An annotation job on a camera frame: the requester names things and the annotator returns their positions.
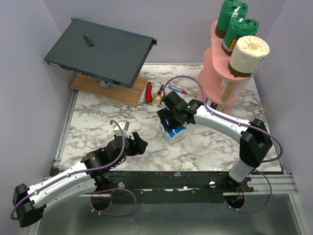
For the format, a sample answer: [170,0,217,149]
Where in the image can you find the yellow handled pliers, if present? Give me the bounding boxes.
[151,84,164,106]

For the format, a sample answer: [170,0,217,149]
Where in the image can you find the blue handled screwdriver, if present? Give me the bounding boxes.
[168,85,199,98]

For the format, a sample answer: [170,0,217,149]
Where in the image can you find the blue Tempo roll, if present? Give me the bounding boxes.
[204,98,218,110]

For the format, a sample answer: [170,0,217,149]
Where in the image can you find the white floral paper towel roll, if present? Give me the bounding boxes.
[221,79,242,96]

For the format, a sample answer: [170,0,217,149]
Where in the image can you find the pink three-tier shelf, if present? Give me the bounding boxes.
[199,21,250,114]

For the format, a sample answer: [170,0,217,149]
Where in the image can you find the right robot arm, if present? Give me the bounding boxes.
[157,91,273,192]

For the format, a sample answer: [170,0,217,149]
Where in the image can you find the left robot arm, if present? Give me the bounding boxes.
[11,132,148,228]

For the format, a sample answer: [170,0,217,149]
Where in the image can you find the wooden board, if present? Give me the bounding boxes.
[70,74,149,107]

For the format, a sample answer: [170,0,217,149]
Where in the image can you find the small black connector strip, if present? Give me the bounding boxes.
[84,35,94,47]

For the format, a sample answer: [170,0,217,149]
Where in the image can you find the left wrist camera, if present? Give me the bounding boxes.
[110,120,129,138]

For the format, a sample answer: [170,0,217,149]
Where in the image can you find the red handled cutter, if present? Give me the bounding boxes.
[145,82,152,103]

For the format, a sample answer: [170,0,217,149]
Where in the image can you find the black metal base rail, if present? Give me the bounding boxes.
[50,168,255,205]

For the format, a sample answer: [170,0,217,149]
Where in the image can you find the dark grey network switch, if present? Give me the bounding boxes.
[44,18,157,89]

